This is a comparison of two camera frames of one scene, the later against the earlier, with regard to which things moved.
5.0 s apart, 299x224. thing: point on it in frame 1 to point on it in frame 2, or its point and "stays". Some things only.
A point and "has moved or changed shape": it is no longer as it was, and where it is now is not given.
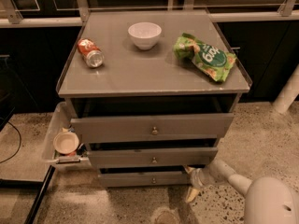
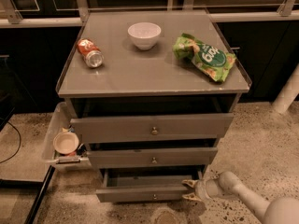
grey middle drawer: (116, 158) stays
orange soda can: (91, 52) stays
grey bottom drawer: (144, 178) has moved or changed shape
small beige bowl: (65, 142) stays
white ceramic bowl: (144, 35) stays
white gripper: (199, 177) to (201, 189)
